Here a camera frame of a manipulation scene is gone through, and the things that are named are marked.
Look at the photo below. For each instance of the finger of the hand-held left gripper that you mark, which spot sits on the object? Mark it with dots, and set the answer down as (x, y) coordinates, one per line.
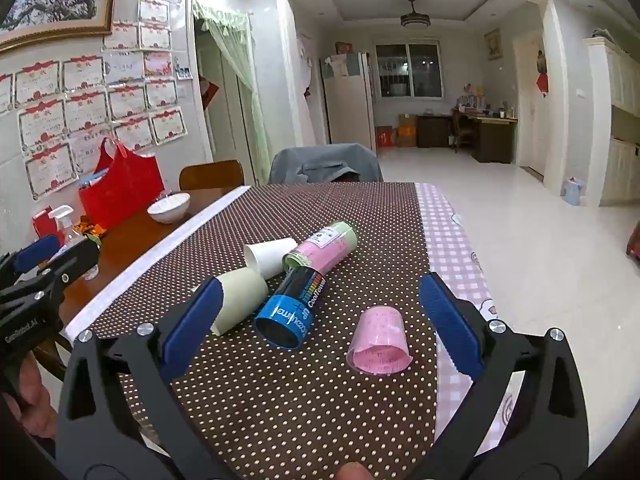
(36, 251)
(75, 261)

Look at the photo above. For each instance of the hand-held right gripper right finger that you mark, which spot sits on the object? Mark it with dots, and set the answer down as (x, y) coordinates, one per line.
(450, 327)

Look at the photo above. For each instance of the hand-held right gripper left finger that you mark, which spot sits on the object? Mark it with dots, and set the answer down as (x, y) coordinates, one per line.
(192, 322)

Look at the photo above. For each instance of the blue and black cup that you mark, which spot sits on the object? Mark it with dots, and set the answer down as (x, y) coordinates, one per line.
(285, 316)

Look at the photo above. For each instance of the pale green cup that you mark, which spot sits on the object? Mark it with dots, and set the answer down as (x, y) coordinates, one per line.
(242, 296)

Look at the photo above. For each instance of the translucent pink cup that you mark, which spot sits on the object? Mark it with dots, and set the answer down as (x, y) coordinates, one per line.
(382, 341)

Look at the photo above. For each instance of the white paper cup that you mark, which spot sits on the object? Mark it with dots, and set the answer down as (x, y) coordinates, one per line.
(265, 258)

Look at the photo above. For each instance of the pink and green cup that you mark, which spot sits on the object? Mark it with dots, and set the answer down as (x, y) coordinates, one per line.
(325, 247)

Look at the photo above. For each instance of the person's left hand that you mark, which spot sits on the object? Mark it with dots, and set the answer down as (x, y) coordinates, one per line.
(37, 405)

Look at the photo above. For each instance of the clear spray bottle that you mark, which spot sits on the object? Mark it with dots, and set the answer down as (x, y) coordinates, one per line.
(69, 234)

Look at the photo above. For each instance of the orange wrappers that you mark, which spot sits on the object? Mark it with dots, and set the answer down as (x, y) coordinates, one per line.
(94, 229)

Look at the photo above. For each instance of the wooden table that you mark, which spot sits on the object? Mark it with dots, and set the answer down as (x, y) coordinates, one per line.
(130, 247)

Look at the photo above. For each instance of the pink checked tablecloth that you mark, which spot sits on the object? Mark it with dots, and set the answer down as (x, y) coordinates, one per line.
(450, 240)

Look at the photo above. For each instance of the red bag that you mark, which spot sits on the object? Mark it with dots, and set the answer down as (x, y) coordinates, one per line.
(125, 185)

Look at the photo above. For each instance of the white bowl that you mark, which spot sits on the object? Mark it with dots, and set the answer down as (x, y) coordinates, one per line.
(169, 207)

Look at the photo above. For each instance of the brown polka-dot tablecloth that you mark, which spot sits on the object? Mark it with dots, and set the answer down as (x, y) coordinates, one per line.
(300, 410)

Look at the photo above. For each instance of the wooden chair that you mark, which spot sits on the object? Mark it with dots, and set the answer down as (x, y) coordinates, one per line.
(212, 175)

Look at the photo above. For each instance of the dark low cabinet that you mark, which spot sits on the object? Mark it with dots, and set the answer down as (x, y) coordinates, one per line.
(435, 132)

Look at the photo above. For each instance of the brown cardboard box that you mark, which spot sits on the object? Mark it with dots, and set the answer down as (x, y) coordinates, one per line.
(407, 132)

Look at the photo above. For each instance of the red cardboard box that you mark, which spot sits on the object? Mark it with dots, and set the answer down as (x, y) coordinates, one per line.
(385, 138)

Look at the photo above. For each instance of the wooden desk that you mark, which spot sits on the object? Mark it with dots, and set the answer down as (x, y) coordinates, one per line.
(495, 132)

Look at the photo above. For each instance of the grey covered chair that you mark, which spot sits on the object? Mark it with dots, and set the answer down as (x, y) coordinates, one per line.
(320, 165)

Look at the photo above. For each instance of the red hanging decoration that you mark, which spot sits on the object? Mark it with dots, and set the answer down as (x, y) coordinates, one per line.
(210, 94)

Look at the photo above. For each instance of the white door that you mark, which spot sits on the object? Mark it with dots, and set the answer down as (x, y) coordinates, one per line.
(531, 110)

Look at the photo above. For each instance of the white refrigerator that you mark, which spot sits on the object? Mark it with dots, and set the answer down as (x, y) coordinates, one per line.
(347, 105)

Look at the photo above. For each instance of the green lace curtain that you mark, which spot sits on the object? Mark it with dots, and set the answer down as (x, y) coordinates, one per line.
(240, 65)

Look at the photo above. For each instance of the barred window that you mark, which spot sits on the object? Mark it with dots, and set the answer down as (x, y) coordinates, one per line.
(409, 70)

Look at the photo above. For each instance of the red door decoration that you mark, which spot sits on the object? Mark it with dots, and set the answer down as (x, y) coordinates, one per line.
(541, 72)

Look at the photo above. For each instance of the ceiling lamp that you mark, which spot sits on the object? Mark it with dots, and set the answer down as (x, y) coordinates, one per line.
(415, 20)

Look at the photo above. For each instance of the group of wall certificates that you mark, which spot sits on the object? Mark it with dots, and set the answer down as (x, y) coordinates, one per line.
(85, 105)

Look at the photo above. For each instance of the small wall photo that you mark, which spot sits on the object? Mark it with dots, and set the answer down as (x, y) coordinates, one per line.
(183, 70)

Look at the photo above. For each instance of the white wall cabinet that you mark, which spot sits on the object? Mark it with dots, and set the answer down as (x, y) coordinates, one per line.
(617, 125)

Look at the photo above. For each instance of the small framed wall picture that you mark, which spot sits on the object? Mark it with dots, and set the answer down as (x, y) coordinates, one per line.
(493, 44)

